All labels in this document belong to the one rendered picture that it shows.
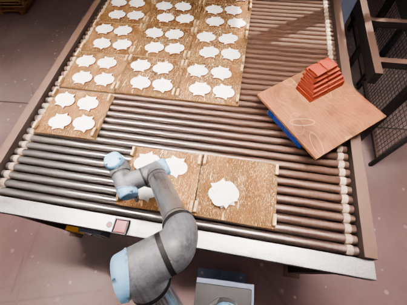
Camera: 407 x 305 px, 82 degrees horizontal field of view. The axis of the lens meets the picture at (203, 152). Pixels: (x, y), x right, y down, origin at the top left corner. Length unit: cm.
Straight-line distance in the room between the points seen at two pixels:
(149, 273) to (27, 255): 211
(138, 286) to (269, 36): 188
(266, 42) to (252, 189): 118
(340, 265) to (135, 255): 98
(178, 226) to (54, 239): 200
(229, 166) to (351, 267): 73
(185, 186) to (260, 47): 121
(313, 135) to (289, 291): 130
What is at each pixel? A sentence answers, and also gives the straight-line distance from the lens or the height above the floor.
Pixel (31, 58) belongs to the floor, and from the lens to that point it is 412.
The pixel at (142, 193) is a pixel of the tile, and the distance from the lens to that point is 131.
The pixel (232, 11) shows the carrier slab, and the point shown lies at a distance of 225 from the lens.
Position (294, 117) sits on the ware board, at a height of 104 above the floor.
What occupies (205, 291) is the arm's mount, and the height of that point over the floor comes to 96.
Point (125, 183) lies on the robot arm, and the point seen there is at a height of 131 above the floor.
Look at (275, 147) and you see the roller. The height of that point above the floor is 92.
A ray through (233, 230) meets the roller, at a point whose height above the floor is 92.
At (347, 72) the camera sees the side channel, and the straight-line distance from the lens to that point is 191.
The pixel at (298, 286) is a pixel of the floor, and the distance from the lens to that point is 223.
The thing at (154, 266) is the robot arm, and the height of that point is 153.
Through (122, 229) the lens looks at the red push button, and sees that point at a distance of 131.
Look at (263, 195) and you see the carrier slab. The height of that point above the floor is 94.
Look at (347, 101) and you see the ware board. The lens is 160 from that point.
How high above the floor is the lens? 214
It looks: 63 degrees down
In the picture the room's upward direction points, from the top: 5 degrees counter-clockwise
